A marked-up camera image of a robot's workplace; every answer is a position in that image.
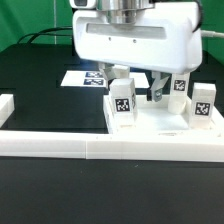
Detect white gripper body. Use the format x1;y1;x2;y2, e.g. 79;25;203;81
73;3;202;74

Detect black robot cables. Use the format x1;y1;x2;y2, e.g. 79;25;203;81
17;26;74;44

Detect white square tabletop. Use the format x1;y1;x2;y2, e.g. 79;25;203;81
103;95;224;138

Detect white U-shaped obstacle wall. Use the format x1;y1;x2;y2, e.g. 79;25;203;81
0;93;224;163

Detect white sheet with AprilTags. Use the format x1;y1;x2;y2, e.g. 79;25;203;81
61;70;149;88

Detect white camera cable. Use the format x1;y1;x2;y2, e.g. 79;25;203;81
199;29;224;38

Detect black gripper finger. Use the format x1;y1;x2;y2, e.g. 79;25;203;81
147;71;170;102
98;62;112;87

